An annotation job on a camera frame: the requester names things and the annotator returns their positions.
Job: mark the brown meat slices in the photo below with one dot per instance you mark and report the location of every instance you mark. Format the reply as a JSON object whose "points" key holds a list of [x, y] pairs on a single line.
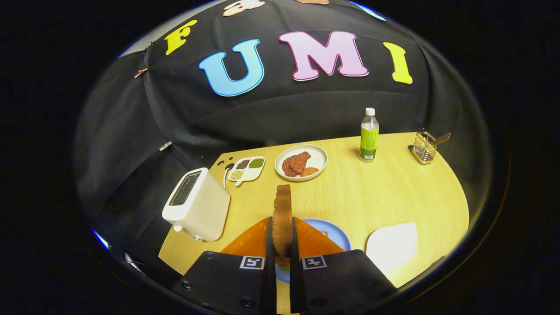
{"points": [[296, 164]]}

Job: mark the white toaster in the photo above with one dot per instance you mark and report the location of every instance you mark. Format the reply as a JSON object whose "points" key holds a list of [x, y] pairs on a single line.
{"points": [[201, 210]]}

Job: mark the clear bottle green label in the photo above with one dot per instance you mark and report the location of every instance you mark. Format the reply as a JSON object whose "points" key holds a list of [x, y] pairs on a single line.
{"points": [[369, 140]]}

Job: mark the orange clip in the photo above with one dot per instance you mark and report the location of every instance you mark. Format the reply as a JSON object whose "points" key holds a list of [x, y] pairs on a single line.
{"points": [[141, 72]]}

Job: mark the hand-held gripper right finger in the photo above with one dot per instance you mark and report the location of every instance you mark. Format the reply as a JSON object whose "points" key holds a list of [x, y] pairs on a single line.
{"points": [[296, 288]]}

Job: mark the white bread slice brown crust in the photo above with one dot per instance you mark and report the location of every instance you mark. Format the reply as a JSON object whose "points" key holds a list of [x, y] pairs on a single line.
{"points": [[282, 218]]}

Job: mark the white leaf-shaped plate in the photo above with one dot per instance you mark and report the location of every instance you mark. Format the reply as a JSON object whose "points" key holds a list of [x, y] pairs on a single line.
{"points": [[391, 245]]}

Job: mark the red tomato slice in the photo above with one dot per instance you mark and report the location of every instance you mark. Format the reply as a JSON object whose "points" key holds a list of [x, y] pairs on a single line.
{"points": [[309, 171]]}

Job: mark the round white plate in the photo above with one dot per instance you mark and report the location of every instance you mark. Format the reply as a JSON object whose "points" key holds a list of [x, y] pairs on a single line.
{"points": [[317, 157]]}

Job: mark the blue plate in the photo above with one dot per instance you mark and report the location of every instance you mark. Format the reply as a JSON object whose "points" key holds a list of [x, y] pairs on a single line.
{"points": [[337, 236]]}

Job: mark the white divided tray of beans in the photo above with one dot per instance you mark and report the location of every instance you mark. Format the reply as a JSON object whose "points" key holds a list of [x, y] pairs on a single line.
{"points": [[247, 175]]}

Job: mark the silver clip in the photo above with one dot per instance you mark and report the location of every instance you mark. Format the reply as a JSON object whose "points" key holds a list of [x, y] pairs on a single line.
{"points": [[165, 145]]}

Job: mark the black backdrop cloth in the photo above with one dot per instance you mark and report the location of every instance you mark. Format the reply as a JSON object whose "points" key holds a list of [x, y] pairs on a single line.
{"points": [[280, 113]]}

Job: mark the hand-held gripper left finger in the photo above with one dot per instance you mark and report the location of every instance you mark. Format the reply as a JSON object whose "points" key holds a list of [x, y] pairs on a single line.
{"points": [[270, 288]]}

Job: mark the computer monitor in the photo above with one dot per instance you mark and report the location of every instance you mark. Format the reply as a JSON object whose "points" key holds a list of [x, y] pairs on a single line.
{"points": [[100, 239]]}

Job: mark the green lettuce leaf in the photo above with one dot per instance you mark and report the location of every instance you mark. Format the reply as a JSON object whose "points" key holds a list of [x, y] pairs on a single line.
{"points": [[284, 267]]}

